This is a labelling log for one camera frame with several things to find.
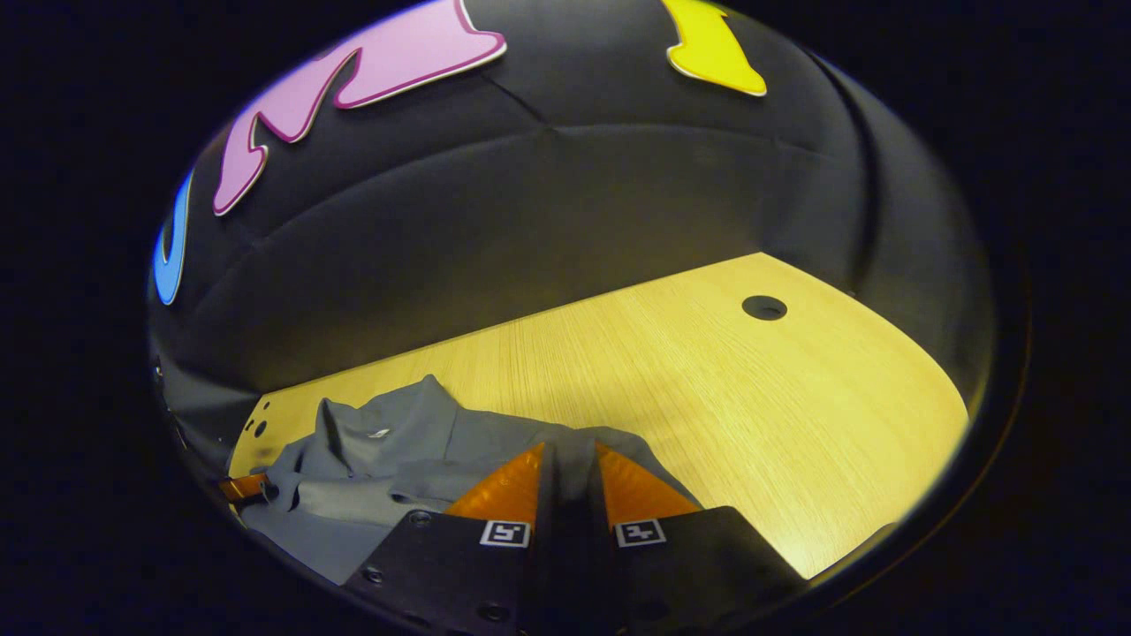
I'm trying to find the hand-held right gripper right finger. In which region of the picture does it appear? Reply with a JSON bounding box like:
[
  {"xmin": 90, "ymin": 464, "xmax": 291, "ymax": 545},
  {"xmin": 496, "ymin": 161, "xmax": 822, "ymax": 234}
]
[{"xmin": 565, "ymin": 440, "xmax": 809, "ymax": 636}]

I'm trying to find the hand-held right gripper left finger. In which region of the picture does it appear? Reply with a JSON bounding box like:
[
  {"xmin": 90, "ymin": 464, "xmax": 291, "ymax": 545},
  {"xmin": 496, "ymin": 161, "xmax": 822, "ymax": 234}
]
[{"xmin": 343, "ymin": 440, "xmax": 568, "ymax": 636}]

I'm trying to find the black backdrop cloth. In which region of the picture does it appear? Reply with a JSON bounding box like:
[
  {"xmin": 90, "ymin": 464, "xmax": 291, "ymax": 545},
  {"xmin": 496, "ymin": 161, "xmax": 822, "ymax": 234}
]
[{"xmin": 146, "ymin": 0, "xmax": 999, "ymax": 460}]

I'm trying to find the grey polo shirt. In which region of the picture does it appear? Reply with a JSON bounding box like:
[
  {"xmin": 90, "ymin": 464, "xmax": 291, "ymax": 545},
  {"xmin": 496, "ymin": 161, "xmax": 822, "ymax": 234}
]
[{"xmin": 239, "ymin": 374, "xmax": 703, "ymax": 588}]

